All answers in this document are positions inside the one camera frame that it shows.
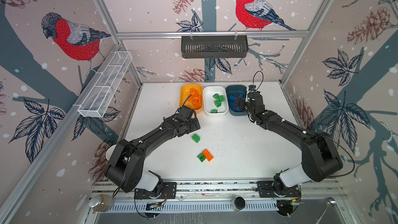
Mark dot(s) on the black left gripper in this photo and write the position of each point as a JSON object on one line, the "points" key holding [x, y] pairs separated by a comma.
{"points": [[194, 127]]}

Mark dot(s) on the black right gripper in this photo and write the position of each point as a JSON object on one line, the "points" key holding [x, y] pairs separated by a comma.
{"points": [[243, 101]]}

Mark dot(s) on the blue square lego brick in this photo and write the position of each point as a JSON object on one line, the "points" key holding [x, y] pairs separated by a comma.
{"points": [[232, 99]]}

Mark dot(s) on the orange lego brick studs up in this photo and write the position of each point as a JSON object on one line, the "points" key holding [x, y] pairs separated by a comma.
{"points": [[197, 102]]}

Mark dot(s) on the green lego brick bottom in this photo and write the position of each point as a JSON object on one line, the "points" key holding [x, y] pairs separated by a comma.
{"points": [[201, 157]]}

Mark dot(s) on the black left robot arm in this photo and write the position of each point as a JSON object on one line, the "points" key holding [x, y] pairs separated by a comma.
{"points": [[125, 167]]}

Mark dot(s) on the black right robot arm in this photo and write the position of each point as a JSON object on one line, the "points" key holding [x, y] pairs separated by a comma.
{"points": [[320, 158]]}

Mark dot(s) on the dark teal plastic bin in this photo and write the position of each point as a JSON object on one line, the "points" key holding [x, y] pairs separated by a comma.
{"points": [[235, 90]]}

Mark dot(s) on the yellow plastic bin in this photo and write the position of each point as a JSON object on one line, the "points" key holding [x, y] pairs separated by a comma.
{"points": [[186, 97]]}

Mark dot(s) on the white plastic bin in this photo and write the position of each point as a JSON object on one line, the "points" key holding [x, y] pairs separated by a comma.
{"points": [[212, 104]]}

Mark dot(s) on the orange lego brick upright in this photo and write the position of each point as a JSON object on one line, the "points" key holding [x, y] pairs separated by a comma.
{"points": [[207, 155]]}

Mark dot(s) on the white ceramic mug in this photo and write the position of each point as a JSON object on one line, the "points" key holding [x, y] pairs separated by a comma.
{"points": [[109, 152]]}

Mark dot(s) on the glass jar with lid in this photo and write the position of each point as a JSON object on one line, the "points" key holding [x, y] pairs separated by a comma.
{"points": [[101, 203]]}

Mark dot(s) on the black hanging wire basket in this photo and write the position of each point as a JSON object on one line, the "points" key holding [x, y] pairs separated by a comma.
{"points": [[209, 47]]}

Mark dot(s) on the white wire mesh basket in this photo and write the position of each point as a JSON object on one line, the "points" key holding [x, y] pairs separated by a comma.
{"points": [[102, 93]]}

